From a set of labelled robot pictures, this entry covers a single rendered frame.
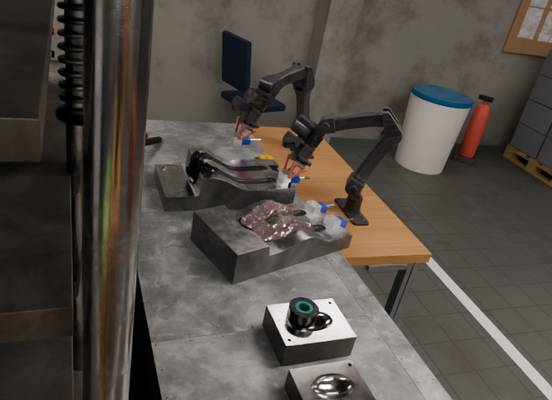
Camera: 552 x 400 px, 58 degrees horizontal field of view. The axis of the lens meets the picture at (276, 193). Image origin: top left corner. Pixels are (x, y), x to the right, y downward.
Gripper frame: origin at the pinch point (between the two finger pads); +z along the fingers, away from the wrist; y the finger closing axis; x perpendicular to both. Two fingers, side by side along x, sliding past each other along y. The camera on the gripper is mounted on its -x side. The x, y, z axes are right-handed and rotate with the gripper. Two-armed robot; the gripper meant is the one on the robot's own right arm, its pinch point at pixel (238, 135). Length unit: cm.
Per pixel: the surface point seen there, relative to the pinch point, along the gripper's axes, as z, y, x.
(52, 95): 1, 59, -79
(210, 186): 13.1, 36.2, -16.2
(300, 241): 4, 72, 3
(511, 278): -8, 5, 225
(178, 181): 20.9, 24.4, -22.3
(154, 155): 28.2, -10.1, -22.3
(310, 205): -1, 47, 16
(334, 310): 6, 101, 2
